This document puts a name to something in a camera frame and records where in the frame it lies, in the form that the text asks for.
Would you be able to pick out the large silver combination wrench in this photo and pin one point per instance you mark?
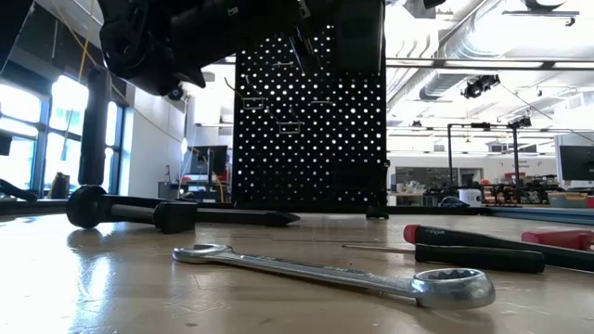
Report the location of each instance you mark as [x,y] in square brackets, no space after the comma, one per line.
[301,268]

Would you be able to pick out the small black screwdriver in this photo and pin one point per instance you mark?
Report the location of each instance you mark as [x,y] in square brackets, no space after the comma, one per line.
[478,258]

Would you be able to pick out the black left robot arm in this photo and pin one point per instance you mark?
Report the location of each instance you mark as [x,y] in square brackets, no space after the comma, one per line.
[153,46]

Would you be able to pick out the black metal pegboard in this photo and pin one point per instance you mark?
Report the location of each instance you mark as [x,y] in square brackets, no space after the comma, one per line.
[260,185]

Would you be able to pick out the double prong pegboard hook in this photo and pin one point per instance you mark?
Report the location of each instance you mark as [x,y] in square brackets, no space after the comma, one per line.
[289,122]
[253,97]

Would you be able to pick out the small black pegboard bin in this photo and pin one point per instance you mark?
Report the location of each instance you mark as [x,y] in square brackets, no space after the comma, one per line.
[359,185]

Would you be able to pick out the black torpedo level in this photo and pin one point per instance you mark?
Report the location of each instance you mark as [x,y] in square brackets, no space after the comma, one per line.
[250,218]

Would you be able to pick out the black computer monitor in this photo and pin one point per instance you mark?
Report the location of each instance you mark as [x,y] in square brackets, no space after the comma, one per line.
[577,162]
[209,160]

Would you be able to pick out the tall black pegboard bin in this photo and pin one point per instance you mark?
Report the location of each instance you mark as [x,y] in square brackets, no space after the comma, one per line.
[359,37]

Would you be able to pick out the white bucket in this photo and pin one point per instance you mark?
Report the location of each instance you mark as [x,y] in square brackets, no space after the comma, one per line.
[470,197]

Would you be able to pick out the black screwdriver red cap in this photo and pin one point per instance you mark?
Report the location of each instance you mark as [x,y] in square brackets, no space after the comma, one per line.
[464,239]

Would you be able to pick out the black vertical pillar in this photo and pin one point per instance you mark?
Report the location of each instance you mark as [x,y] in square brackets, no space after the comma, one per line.
[95,139]

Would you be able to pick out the ceiling light strip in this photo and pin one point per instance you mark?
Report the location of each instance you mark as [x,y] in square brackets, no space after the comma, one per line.
[487,64]

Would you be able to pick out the dark bag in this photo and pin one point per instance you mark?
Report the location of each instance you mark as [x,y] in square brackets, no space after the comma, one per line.
[59,185]

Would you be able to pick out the yellow green storage box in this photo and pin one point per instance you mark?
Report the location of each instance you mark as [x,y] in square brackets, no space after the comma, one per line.
[568,200]

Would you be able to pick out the silver ventilation duct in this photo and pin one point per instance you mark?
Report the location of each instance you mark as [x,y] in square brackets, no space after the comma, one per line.
[441,86]

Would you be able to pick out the black camera rig frame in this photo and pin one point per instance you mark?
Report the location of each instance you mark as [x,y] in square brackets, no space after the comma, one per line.
[480,124]

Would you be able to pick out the black ceiling camera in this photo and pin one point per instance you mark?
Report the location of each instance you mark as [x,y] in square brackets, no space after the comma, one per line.
[478,86]

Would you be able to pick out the blue window frame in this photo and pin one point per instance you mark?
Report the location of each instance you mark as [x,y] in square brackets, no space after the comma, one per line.
[41,148]

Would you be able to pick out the black aluminium table frame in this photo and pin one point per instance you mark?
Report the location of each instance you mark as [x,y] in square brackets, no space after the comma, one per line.
[37,207]

